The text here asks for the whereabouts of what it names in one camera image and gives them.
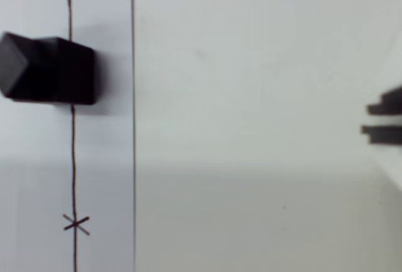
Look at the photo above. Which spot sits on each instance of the black cube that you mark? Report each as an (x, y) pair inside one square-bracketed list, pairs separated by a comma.
[(47, 71)]

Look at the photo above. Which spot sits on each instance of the white paper sheet with markings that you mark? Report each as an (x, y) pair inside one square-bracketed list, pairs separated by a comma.
[(103, 165)]

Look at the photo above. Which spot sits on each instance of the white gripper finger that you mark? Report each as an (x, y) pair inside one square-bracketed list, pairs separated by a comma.
[(387, 104), (386, 135)]

